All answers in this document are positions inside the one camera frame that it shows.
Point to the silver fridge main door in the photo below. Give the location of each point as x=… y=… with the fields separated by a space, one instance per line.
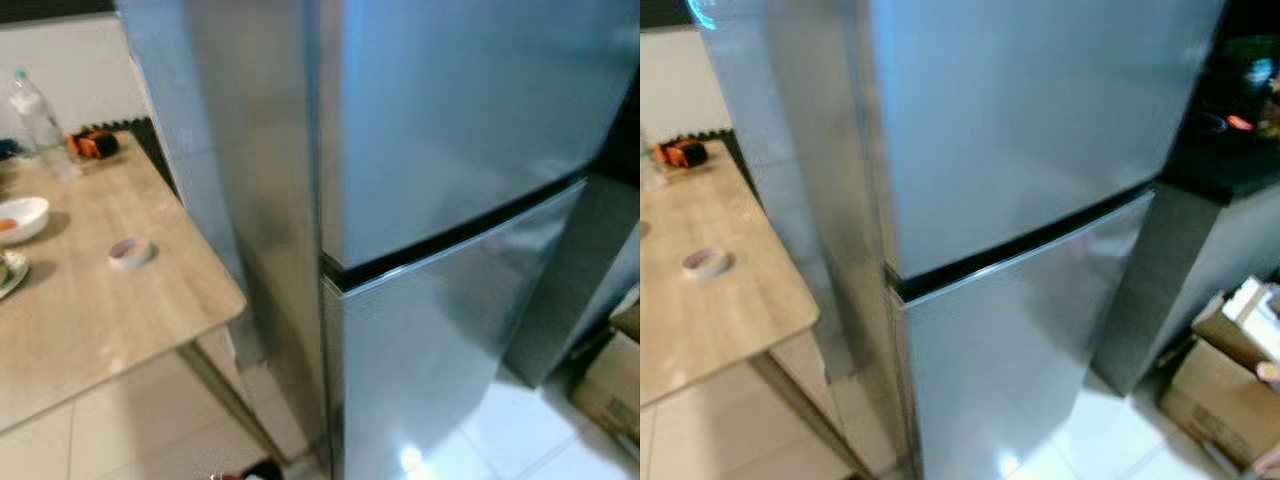
x=1020 y=380
x=440 y=380

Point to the silver two-door fridge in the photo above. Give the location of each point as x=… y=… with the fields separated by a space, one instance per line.
x=820 y=200
x=260 y=200

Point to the silver fridge freezer door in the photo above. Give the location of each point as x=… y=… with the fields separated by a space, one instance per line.
x=1040 y=120
x=480 y=120

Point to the tall clear bottle green cap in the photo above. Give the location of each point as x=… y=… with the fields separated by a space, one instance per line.
x=40 y=130
x=652 y=175

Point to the pale tape roll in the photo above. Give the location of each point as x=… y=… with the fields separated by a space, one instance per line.
x=705 y=263
x=131 y=252

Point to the grey kitchen cabinet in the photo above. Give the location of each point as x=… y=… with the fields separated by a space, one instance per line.
x=1190 y=290
x=580 y=280

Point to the brown cardboard box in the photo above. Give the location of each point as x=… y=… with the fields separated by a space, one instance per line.
x=605 y=390
x=1215 y=405
x=1235 y=325
x=627 y=320

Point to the orange and black object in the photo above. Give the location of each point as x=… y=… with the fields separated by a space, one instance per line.
x=95 y=143
x=682 y=153

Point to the black kitchen counter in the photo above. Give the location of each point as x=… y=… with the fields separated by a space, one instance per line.
x=1200 y=165
x=620 y=130

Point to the light wooden dining table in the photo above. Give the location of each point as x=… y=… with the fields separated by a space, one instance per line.
x=90 y=300
x=720 y=320

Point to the black foam mat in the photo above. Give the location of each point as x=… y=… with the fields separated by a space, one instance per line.
x=145 y=140
x=733 y=152

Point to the black induction hob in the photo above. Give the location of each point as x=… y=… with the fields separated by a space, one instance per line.
x=1220 y=125

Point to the white bowl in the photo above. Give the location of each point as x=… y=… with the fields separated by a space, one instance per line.
x=25 y=215

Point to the floral plate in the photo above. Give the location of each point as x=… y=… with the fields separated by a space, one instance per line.
x=8 y=277

